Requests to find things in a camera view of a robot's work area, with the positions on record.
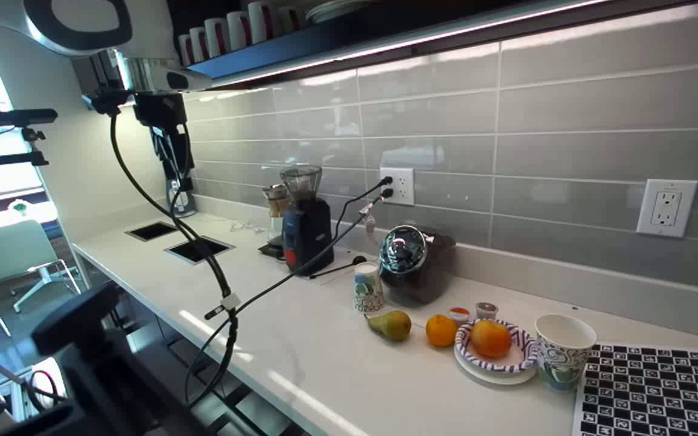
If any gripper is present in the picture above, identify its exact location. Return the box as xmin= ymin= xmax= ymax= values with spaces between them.
xmin=133 ymin=92 xmax=188 ymax=182

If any square counter opening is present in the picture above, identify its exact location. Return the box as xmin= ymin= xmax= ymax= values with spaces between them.
xmin=124 ymin=220 xmax=179 ymax=242
xmin=165 ymin=236 xmax=235 ymax=266

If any stack of plates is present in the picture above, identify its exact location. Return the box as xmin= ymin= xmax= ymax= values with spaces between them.
xmin=305 ymin=0 xmax=380 ymax=25

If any white paper plate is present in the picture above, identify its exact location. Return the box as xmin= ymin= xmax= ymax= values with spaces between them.
xmin=454 ymin=350 xmax=538 ymax=386

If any patterned paper plate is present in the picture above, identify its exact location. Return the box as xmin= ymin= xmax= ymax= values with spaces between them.
xmin=453 ymin=319 xmax=539 ymax=374

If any chrome kettle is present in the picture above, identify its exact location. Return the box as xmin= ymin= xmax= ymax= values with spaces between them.
xmin=165 ymin=178 xmax=198 ymax=218

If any glass pour-over carafe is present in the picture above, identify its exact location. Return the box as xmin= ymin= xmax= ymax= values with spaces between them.
xmin=262 ymin=184 xmax=293 ymax=245

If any row of white red mugs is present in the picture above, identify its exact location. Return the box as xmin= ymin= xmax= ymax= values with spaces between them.
xmin=178 ymin=0 xmax=302 ymax=66

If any black coffee grinder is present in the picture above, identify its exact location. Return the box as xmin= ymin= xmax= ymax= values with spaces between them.
xmin=279 ymin=164 xmax=335 ymax=277

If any white chair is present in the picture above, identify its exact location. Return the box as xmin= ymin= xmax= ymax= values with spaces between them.
xmin=0 ymin=219 xmax=81 ymax=337

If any small patterned paper cup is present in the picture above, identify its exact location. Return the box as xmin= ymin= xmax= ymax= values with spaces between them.
xmin=353 ymin=262 xmax=385 ymax=314

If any black chrome pod coffee machine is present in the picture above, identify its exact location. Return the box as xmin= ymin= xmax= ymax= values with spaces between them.
xmin=377 ymin=225 xmax=457 ymax=307

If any green pear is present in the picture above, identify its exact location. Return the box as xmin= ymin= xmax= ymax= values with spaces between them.
xmin=367 ymin=309 xmax=413 ymax=342

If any orange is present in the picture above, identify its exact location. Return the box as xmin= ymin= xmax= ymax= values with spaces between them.
xmin=425 ymin=314 xmax=459 ymax=348
xmin=470 ymin=319 xmax=513 ymax=358

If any large patterned paper cup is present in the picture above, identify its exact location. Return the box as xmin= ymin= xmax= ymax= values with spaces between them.
xmin=534 ymin=313 xmax=597 ymax=392

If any black white calibration board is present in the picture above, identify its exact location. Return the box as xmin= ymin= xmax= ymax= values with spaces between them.
xmin=571 ymin=343 xmax=698 ymax=436

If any white cable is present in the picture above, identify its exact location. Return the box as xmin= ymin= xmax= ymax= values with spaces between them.
xmin=230 ymin=219 xmax=267 ymax=236

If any camera on mount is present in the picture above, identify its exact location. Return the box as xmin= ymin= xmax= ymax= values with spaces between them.
xmin=0 ymin=108 xmax=59 ymax=170

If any dark wall shelf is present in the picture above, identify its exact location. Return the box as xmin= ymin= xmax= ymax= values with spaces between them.
xmin=166 ymin=0 xmax=698 ymax=91

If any white wall socket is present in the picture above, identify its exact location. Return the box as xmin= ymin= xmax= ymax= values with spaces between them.
xmin=636 ymin=178 xmax=698 ymax=239
xmin=379 ymin=167 xmax=416 ymax=206

